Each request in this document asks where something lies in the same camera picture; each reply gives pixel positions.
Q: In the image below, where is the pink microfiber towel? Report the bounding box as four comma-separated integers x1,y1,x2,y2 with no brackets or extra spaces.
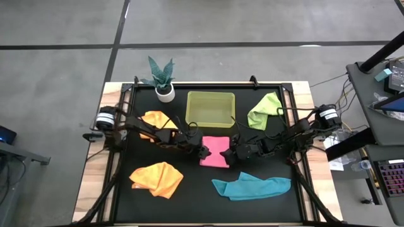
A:
199,136,231,169

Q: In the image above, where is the yellow translucent plastic bin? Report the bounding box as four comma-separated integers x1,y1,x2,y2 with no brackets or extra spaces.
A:
185,91,236,129

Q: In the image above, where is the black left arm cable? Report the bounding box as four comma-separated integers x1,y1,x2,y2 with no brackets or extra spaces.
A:
107,105,200,139

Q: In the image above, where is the green microfiber towel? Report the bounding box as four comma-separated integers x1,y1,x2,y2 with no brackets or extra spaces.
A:
247,91,284,131

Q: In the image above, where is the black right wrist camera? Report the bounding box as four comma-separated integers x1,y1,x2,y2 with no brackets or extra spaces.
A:
232,134,250,148

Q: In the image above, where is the clear plastic bottle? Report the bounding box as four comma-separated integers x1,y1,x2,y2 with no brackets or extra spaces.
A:
351,159,374,173

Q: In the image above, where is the black metal table frame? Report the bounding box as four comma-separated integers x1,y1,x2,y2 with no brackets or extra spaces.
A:
71,74,345,227

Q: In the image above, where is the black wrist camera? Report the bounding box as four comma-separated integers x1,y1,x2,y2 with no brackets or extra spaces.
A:
232,134,250,148
185,128,203,142

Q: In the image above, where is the blue-lit black device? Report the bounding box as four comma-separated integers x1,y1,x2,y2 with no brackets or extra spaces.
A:
0,125,18,145

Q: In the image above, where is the snake plant in white pot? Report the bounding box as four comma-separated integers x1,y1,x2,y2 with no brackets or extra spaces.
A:
140,55,176,103

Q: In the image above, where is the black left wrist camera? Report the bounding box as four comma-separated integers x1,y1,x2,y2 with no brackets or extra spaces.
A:
185,128,203,142

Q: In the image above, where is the clear plastic bag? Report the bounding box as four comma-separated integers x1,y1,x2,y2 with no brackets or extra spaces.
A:
322,127,357,166

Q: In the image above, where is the orange microfiber towel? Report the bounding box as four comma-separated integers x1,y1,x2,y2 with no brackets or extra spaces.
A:
128,161,184,200
138,110,179,143

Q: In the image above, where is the black round pole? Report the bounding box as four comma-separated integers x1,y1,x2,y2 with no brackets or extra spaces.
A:
359,30,404,74

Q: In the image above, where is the small teal box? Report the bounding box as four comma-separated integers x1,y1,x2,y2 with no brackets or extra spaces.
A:
374,68,393,83

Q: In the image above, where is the blue microfiber towel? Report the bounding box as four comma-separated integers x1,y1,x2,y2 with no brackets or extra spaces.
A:
211,172,292,202

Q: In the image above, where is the grey cart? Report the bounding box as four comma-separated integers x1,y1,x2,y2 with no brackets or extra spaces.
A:
0,140,51,227

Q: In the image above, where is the tablet with blue screen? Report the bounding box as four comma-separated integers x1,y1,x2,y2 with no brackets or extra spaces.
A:
373,93,404,114

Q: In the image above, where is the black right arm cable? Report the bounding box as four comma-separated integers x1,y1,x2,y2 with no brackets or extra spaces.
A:
232,105,319,143

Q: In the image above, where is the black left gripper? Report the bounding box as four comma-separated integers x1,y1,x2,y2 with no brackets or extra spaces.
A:
175,129,211,160

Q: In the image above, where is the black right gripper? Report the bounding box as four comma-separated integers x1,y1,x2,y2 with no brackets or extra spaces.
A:
220,135,263,167

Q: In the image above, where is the black desk crossbar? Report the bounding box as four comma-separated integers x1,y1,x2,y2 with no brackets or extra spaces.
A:
325,127,377,162

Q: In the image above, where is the backlit keyboard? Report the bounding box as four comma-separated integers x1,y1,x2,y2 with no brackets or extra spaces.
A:
377,159,404,199

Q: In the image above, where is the white paper sheet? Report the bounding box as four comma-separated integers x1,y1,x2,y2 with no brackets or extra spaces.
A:
328,160,345,172

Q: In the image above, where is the black screen device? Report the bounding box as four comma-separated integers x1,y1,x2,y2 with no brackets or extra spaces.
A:
384,59,404,95

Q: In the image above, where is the grey desk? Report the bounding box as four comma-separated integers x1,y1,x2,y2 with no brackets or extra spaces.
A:
346,61,404,146
364,144,404,226

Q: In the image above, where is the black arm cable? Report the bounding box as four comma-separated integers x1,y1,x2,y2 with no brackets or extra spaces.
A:
232,105,319,143
107,105,200,139

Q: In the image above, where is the thin grey cable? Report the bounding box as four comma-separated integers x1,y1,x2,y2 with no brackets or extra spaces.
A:
309,73,348,88

